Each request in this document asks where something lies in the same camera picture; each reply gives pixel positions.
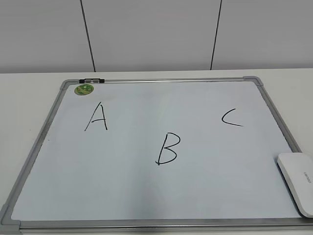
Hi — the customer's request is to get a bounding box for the white board with grey frame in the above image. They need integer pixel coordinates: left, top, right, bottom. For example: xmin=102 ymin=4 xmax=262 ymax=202
xmin=0 ymin=76 xmax=313 ymax=234

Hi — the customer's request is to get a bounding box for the black grey board clip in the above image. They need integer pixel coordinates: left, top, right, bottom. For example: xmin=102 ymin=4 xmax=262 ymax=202
xmin=79 ymin=78 xmax=105 ymax=84

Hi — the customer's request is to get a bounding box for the white board eraser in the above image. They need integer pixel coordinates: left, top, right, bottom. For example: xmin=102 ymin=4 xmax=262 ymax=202
xmin=277 ymin=153 xmax=313 ymax=218

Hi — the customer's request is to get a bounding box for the round green magnet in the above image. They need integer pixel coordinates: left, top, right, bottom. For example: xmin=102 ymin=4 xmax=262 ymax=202
xmin=74 ymin=84 xmax=94 ymax=95

